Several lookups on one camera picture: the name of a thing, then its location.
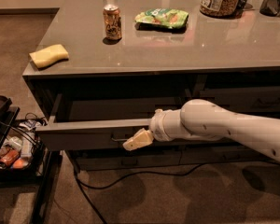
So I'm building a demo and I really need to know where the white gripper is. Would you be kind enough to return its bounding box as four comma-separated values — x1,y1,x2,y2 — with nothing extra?
123,109,192,151

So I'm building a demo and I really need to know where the grey drawer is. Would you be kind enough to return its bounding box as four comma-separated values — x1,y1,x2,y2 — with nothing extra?
66,147,181,171
37,94,182,151
200,86,280,113
180,145,267,164

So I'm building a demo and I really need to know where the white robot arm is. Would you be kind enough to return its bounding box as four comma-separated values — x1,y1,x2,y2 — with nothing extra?
123,99,280,162

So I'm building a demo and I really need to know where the grey drawer cabinet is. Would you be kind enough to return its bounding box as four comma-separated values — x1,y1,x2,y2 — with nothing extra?
21,0,280,174

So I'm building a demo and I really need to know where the green chip bag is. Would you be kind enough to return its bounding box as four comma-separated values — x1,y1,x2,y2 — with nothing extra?
134,8,189,29

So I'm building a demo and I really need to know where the orange soda can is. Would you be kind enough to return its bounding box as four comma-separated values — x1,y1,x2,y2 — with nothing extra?
103,4,122,40

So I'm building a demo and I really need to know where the yellow sponge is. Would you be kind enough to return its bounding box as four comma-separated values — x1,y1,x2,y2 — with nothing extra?
30,44,69,69

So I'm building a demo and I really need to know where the black cart with clutter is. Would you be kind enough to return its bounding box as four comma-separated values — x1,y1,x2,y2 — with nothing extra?
0,95,61,224

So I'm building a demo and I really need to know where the large nut jar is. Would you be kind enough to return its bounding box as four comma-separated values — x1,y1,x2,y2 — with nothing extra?
200,0,244,18

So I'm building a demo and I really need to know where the black floor cable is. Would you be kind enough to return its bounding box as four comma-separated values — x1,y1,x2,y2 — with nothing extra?
72,162,206,224

